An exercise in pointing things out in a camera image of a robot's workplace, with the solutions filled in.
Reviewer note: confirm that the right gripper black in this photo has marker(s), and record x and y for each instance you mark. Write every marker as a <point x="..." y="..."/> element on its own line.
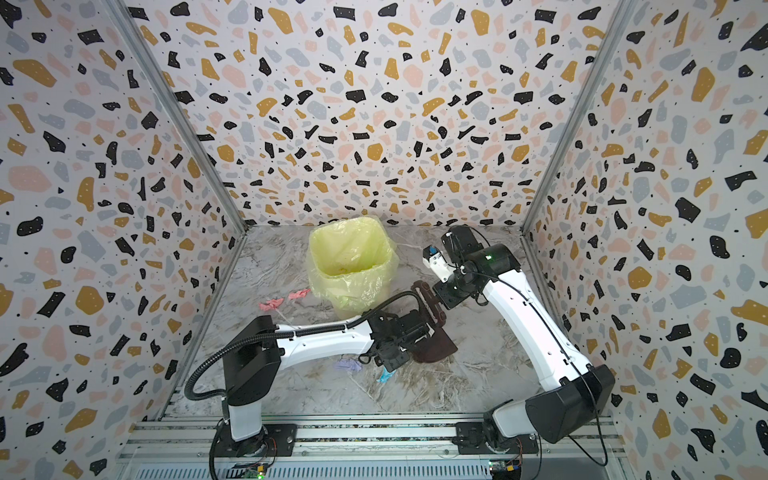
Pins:
<point x="447" y="291"/>

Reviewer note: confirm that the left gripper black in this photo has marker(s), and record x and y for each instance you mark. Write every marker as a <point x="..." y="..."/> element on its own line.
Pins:
<point x="393" y="364"/>

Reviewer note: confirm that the brown dustpan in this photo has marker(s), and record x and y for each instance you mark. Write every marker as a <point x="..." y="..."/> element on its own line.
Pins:
<point x="433" y="348"/>

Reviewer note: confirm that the brown cartoon face brush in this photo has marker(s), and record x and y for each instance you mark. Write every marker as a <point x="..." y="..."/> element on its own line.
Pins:
<point x="424" y="290"/>

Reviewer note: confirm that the bin with yellow bag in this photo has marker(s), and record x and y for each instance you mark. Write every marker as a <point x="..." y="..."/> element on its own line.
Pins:
<point x="351" y="264"/>

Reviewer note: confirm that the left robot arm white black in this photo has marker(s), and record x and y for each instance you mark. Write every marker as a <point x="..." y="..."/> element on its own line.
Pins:
<point x="264" y="349"/>

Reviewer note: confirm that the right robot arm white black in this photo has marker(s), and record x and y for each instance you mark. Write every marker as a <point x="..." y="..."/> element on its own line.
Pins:
<point x="574" y="391"/>

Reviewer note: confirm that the cyan paper scrap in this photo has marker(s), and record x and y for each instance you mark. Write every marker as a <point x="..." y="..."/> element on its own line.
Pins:
<point x="385" y="376"/>

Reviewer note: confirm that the purple paper scrap lower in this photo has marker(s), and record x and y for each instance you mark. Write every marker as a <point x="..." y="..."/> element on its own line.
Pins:
<point x="348" y="365"/>

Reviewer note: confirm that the pink paper scrap upper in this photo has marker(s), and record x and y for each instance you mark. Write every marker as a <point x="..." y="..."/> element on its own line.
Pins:
<point x="300" y="294"/>

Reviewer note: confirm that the pink paper scrap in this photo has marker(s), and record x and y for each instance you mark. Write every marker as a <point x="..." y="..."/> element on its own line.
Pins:
<point x="300" y="294"/>
<point x="272" y="304"/>

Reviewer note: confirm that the pink paper scrap far left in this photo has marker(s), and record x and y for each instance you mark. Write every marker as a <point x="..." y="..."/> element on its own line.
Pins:
<point x="272" y="304"/>

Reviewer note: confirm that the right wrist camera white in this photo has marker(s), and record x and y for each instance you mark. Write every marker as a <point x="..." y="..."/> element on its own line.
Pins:
<point x="434" y="260"/>

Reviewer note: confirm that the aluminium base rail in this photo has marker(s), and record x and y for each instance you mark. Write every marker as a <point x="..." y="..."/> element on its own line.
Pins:
<point x="325" y="446"/>

